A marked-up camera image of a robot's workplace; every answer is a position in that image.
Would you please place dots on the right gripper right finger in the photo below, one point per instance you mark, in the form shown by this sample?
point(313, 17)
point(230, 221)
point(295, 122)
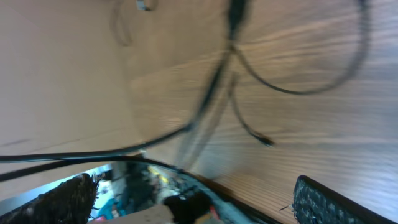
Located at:
point(314, 203)

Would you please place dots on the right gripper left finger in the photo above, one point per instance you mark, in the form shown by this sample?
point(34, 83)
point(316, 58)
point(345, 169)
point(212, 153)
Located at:
point(71, 203)

